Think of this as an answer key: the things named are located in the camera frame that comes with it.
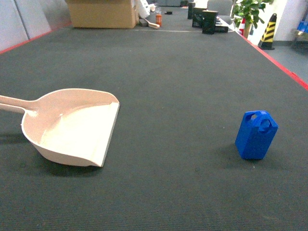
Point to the beige plastic dustpan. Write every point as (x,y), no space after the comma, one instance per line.
(69,126)

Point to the blue plastic jug part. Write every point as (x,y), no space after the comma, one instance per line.
(256,132)

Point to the wooden brush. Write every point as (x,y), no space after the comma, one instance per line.
(146,23)

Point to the orange bottle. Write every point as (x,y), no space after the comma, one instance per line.
(158,19)

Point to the black box stand far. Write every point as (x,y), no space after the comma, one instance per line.
(197,17)

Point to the black box stand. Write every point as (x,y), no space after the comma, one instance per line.
(209,22)
(197,17)

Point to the white foam board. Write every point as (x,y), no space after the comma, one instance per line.
(144,8)

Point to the black box stand near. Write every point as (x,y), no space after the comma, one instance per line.
(209,22)

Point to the large cardboard box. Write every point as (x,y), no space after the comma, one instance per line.
(118,14)

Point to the red white traffic cone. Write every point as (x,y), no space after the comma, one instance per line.
(242,27)

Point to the yellow black traffic cone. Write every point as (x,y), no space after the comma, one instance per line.
(266,40)

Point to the potted green plant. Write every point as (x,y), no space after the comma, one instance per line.
(248,10)

